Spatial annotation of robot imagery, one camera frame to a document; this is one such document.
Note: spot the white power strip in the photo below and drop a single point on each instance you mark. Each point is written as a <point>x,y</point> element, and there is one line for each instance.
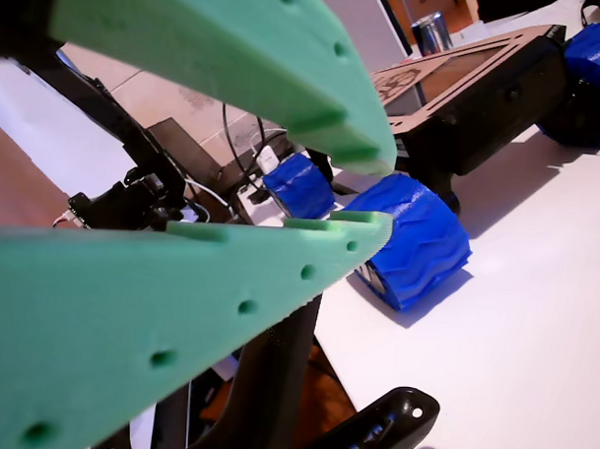
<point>249,205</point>

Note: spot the white usb charger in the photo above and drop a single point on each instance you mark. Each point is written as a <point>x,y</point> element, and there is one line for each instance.
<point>268,160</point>

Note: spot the black spring clamp red tip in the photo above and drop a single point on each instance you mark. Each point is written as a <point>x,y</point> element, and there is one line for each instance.
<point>275,371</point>

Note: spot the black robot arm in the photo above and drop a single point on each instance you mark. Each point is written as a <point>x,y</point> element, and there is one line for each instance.
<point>123,203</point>

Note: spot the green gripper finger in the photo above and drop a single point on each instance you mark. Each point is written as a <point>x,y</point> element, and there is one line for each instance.
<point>212,44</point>
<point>105,301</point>

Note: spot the long black flat rail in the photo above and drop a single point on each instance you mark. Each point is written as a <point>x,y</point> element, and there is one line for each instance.
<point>111,114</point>

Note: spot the wooden rover with blue wheels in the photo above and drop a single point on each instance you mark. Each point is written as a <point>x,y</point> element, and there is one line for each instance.
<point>481,117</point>

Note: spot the blue silver energy drink can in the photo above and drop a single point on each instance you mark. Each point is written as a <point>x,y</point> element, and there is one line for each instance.
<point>432,37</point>

